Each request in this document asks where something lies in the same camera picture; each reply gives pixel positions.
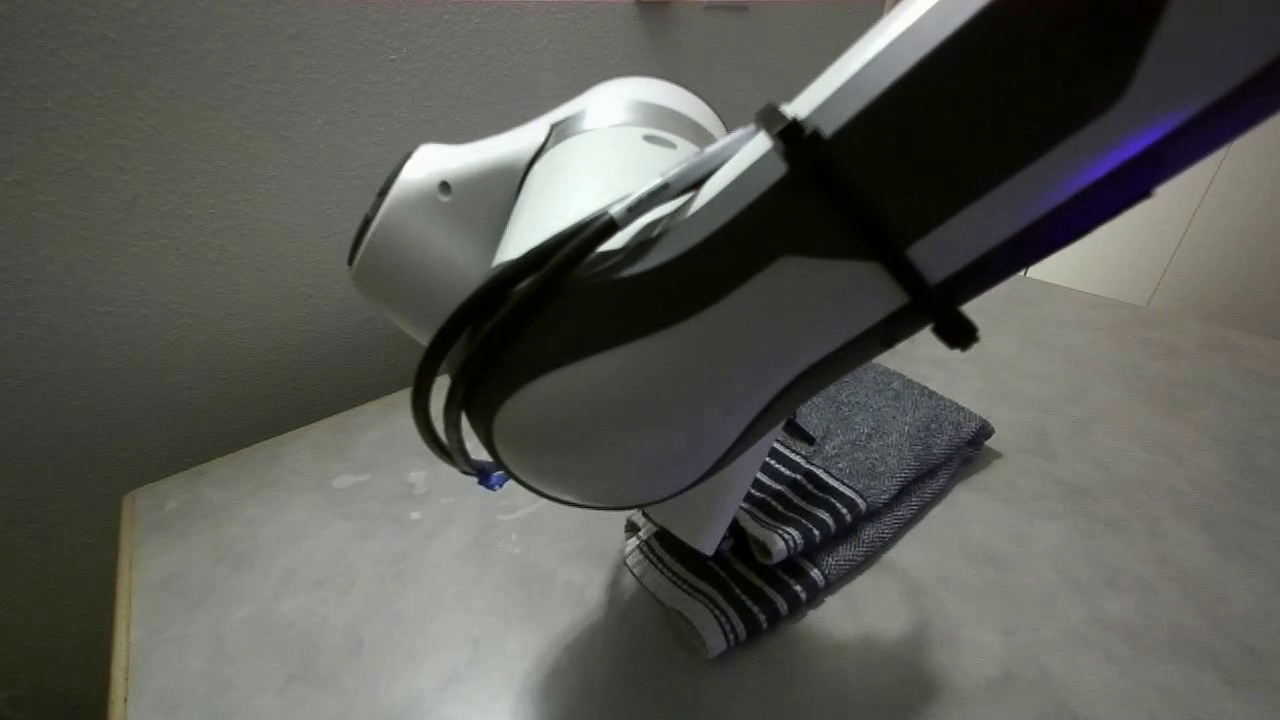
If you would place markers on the blue striped towel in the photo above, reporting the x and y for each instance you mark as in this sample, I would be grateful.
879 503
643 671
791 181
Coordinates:
895 425

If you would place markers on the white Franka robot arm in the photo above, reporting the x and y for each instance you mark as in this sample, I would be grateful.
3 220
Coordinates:
692 385

